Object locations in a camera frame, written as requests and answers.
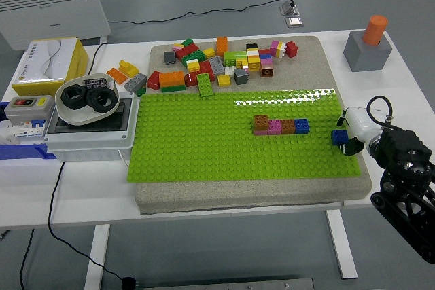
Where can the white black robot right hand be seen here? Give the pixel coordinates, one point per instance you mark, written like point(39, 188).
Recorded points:
point(360, 123)

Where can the blue square brick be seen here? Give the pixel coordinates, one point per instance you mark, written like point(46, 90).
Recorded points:
point(301, 126)
point(339, 136)

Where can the brown square brick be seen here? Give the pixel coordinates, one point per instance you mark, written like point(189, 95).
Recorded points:
point(261, 123)
point(287, 126)
point(267, 70)

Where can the red square brick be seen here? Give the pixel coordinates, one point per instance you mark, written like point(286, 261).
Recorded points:
point(291, 49)

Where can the pink white yellow brick stack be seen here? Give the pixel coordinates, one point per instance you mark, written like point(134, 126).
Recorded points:
point(277, 48)

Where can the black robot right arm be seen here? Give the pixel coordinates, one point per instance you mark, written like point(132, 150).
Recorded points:
point(401, 144)

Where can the green studded baseplate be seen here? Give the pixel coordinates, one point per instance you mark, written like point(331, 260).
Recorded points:
point(204, 140)

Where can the grey block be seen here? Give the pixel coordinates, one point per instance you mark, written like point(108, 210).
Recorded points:
point(367, 57)

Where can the pink square brick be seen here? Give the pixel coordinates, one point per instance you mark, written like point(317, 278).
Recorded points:
point(260, 132)
point(274, 127)

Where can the orange cylinder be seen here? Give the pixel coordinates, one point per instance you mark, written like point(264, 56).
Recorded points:
point(374, 30)

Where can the pink flat brick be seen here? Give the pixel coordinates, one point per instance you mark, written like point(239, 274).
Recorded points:
point(267, 61)

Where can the blue flat brick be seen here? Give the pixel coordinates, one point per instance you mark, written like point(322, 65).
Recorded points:
point(264, 56)

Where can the red flat brick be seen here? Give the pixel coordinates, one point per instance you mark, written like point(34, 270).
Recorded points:
point(265, 51)

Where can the closed metal floor socket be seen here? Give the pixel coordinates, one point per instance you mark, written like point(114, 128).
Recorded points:
point(294, 21)

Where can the yellow square brick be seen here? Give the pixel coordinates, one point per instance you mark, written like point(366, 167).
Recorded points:
point(254, 63)

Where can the white table leg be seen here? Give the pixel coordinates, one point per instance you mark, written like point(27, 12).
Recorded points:
point(98, 256)
point(343, 246)

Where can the dark grey sloped brick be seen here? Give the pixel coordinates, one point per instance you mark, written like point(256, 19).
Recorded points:
point(240, 76)

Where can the white flat brick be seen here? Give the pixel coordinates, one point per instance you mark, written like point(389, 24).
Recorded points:
point(253, 52)

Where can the small yellow white brick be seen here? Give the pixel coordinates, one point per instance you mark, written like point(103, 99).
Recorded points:
point(242, 63)

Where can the black flat brick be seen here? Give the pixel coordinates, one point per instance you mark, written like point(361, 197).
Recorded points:
point(251, 45)

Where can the open metal floor socket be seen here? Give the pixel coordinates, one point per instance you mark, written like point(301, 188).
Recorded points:
point(289, 9)

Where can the large lime green brick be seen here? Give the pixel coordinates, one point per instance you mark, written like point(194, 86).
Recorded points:
point(235, 57)

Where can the grey-brown foam mat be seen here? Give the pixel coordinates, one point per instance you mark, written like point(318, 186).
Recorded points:
point(238, 196)

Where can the grey long brick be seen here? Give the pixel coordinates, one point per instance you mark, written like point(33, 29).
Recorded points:
point(216, 64)
point(135, 83)

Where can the tall orange brick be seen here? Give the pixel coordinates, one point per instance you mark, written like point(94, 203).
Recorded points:
point(222, 45)

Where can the lime green long plate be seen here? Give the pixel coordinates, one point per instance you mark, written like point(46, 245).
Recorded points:
point(205, 83)

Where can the red long brick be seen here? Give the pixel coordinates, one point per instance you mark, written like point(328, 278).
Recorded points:
point(191, 78)

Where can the dark green long brick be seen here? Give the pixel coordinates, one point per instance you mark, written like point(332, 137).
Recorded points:
point(194, 56)

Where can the large red brick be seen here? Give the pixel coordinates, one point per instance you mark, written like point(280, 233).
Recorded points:
point(187, 50)

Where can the dark green long plate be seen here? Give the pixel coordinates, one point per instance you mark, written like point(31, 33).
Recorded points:
point(173, 88)

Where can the small green brick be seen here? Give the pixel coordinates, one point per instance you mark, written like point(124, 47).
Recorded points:
point(187, 42)
point(141, 92)

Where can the orange long brick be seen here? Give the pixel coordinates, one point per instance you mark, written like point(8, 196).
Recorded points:
point(171, 78)

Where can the red sloped brick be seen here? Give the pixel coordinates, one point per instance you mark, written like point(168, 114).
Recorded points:
point(153, 80)

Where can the yellow stepped brick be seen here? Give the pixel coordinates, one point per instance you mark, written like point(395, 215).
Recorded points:
point(128, 67)

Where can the orange plate brick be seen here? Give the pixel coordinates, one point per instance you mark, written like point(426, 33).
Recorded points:
point(116, 74)

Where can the small black purple part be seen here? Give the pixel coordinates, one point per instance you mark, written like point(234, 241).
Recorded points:
point(95, 83)

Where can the large black nut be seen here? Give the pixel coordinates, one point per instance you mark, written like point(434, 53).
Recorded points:
point(68, 103)
point(91, 100)

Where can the white bowl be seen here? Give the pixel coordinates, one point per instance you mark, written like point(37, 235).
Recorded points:
point(78, 117)

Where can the yellow tissue box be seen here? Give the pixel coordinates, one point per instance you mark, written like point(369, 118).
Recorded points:
point(44, 62)

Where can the white panel heater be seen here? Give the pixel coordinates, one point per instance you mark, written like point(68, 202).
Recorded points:
point(51, 11)

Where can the white blue circuit breaker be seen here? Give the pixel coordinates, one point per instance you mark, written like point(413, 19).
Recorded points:
point(30, 130)

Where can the blue plastic bin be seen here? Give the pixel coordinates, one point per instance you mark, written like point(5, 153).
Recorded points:
point(20, 151)

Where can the grey electrical enclosure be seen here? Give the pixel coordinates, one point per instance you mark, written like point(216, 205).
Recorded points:
point(88, 140)

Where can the grey push-button switch box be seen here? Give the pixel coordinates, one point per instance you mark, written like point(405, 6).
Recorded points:
point(30, 110)

